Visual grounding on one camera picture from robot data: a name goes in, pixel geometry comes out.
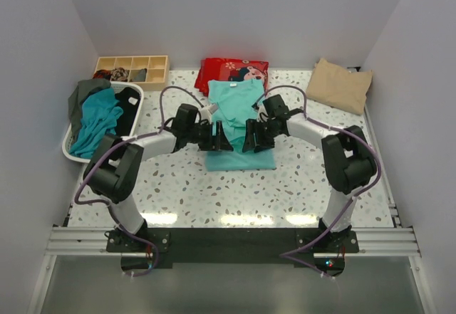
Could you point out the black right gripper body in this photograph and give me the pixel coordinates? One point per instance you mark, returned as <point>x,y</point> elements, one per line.
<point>264,134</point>

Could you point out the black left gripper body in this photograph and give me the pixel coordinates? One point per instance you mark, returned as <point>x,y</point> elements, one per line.
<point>201,135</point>

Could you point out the mint green t shirt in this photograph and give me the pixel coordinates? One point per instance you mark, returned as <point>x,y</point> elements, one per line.
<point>234,100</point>

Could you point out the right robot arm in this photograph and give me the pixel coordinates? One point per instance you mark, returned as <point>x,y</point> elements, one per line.
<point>351,165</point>

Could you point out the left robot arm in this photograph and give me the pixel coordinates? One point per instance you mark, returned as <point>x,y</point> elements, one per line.
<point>113,171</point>

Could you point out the wooden compartment organizer box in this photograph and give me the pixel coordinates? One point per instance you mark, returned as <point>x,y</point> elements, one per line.
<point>157,68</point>

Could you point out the black garment with label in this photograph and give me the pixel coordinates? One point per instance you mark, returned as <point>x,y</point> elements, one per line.
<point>128,100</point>

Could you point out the red folded cartoon blanket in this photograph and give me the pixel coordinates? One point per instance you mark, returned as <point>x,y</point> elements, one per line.
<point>229,69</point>

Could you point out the grey sock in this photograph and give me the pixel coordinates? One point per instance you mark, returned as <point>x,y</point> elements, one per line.
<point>138,76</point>

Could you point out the beige folded t shirt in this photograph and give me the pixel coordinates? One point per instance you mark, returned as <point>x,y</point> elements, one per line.
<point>335,86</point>

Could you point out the pink brown patterned sock roll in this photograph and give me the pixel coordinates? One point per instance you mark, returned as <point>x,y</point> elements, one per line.
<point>120,74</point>

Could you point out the teal t shirt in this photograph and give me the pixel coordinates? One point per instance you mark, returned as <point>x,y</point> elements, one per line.
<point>100,115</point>

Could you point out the red black patterned sock roll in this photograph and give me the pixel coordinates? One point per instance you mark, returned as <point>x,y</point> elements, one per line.
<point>103,74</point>

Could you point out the dark grey t shirt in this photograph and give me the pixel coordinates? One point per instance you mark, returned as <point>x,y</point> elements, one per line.
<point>83,90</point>

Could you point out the white plastic laundry basket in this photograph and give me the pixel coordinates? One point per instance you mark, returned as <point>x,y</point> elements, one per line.
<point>117,87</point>

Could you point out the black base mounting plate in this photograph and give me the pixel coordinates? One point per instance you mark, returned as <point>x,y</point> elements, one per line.
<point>165,247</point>

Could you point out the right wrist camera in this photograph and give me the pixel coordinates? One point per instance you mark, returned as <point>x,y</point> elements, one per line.
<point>259,107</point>

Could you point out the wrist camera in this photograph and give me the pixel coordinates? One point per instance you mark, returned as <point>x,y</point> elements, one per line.
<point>207,111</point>
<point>259,107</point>

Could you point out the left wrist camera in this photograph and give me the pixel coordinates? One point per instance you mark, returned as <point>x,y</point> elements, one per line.
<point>207,111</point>

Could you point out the aluminium frame rail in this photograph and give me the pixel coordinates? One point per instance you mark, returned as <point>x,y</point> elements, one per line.
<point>386,276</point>

